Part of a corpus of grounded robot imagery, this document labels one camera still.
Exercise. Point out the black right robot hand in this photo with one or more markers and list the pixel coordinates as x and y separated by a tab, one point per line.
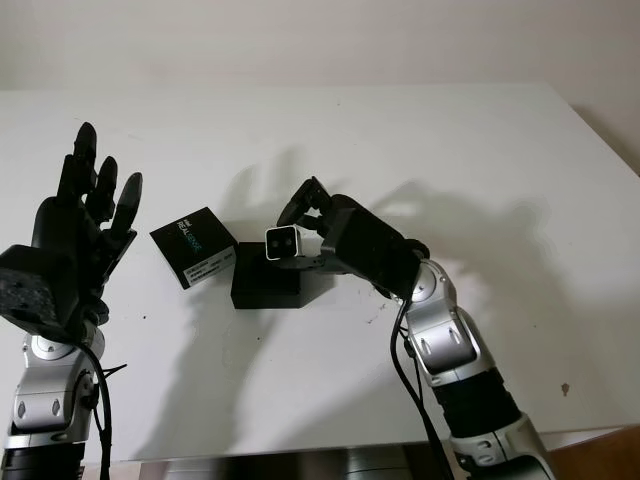
310	197

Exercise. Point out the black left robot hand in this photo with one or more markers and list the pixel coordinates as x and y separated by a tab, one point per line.
60	225

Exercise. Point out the small silver depth camera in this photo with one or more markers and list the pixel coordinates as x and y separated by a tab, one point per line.
285	242

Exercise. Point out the black box base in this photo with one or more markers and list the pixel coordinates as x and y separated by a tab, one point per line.
265	292

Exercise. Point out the silver robot torso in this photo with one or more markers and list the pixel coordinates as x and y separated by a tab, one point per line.
365	465

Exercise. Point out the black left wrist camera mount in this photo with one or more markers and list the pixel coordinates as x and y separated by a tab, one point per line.
35	285

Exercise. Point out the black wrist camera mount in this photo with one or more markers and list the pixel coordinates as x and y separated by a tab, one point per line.
35	285
375	245

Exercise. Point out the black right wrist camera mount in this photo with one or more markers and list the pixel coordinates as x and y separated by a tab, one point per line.
375	245

